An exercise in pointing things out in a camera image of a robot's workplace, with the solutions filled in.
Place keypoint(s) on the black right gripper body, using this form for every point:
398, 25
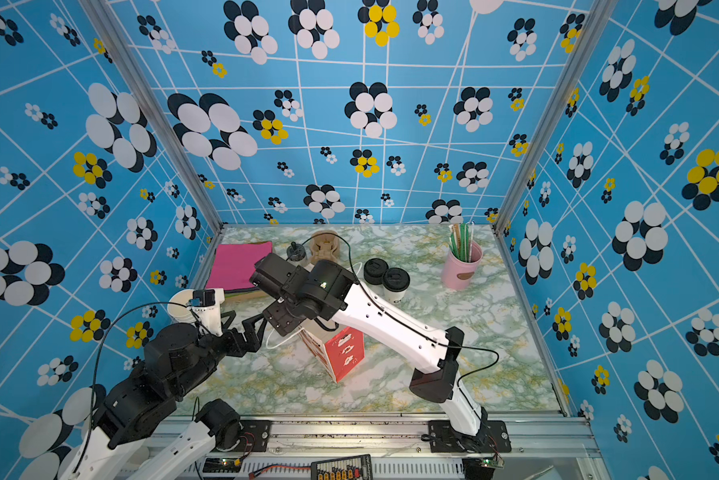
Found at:
289, 316

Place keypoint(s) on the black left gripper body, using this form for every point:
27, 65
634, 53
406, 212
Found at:
228, 344

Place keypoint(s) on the white red paper gift bag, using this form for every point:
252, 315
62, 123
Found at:
340, 349

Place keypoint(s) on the white paper coffee cup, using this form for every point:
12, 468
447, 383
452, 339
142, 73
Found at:
394, 296

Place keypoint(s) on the black cup lid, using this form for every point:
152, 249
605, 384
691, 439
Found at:
396, 280

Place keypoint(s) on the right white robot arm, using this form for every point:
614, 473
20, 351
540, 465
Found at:
432, 352

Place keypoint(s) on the glass sugar jar black lid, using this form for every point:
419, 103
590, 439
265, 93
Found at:
297, 254

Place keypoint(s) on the stack of white paper cups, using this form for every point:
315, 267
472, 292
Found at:
179, 307

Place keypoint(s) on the pink paper napkin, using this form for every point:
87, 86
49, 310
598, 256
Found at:
235, 264

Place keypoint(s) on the pink straw holder cup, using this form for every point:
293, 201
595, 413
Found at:
457, 274

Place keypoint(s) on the green and white straws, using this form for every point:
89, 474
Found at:
460, 238

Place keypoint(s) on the black battery charger device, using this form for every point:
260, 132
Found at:
357, 467

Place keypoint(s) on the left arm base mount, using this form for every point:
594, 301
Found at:
248, 435

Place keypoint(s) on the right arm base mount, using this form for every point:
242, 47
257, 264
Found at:
491, 438

